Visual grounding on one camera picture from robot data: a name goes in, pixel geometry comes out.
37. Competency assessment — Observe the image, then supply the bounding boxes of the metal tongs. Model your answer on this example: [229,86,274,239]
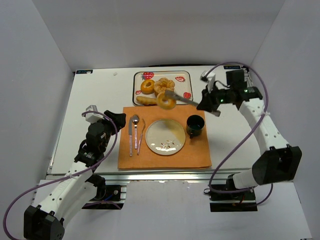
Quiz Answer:
[164,90,221,117]

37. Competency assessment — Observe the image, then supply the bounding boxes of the pale bagel bread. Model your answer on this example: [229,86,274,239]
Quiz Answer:
[156,92,177,110]

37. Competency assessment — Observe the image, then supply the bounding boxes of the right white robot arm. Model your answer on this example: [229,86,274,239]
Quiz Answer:
[196,69,302,193]

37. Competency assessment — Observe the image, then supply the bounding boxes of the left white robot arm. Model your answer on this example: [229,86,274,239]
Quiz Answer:
[23,106,126,240]

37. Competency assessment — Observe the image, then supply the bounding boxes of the twisted bread stick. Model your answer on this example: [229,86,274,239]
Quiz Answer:
[136,96,157,106]

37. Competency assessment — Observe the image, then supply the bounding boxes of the dark green mug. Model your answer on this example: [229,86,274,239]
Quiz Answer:
[186,114,205,139]

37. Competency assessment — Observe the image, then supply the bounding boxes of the strawberry pattern tray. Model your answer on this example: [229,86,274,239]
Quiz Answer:
[132,70,193,106]

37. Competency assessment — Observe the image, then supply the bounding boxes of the right corner blue label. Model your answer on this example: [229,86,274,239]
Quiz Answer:
[223,65,241,70]

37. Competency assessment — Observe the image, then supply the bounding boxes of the corner blue label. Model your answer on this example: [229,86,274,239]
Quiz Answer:
[75,69,93,75]
[223,65,241,70]

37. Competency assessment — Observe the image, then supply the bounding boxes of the orange cloth placemat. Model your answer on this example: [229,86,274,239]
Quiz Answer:
[117,105,212,170]

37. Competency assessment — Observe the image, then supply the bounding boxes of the cream two-tone plate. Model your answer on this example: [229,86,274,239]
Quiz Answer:
[145,118,186,156]

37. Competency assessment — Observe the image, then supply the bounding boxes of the large sugared crown bun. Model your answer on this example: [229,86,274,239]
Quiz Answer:
[154,77,175,96]

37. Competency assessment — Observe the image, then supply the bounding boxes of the left corner blue label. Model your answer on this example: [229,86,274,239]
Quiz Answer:
[75,69,93,75]

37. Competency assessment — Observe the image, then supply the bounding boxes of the pink handled knife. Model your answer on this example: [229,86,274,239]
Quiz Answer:
[128,117,133,157]

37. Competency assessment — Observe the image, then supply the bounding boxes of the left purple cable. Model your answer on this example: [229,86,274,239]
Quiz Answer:
[2,111,119,240]

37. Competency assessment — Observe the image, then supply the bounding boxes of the pink handled spoon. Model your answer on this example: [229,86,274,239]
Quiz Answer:
[132,114,140,150]

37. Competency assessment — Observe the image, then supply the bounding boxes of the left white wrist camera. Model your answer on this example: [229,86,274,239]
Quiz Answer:
[81,105,104,124]

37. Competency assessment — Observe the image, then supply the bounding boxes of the pink handled fork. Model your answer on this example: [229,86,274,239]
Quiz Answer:
[137,118,146,156]

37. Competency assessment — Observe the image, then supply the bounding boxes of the glazed ring donut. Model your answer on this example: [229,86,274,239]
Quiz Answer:
[140,79,155,95]

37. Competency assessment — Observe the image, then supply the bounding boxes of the aluminium table frame rail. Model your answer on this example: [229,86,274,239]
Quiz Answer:
[44,65,286,186]

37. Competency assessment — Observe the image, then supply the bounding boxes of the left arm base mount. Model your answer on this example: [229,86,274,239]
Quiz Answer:
[82,185,127,210]

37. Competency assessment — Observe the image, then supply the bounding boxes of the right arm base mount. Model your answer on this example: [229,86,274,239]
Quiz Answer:
[203,174,258,213]

